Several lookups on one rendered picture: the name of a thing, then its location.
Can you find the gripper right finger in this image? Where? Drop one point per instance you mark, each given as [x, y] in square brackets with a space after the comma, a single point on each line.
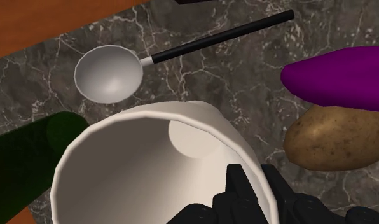
[285, 201]

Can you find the white cup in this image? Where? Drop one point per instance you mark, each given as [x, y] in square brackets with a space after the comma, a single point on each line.
[130, 173]

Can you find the purple eggplant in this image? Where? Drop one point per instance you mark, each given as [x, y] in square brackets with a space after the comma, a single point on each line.
[338, 77]

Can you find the brown potato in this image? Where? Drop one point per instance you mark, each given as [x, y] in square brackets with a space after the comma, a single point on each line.
[335, 139]

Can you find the dark green bottle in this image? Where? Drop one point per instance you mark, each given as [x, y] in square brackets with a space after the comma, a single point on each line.
[19, 161]

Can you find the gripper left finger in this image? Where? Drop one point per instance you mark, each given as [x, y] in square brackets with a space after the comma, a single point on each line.
[239, 198]

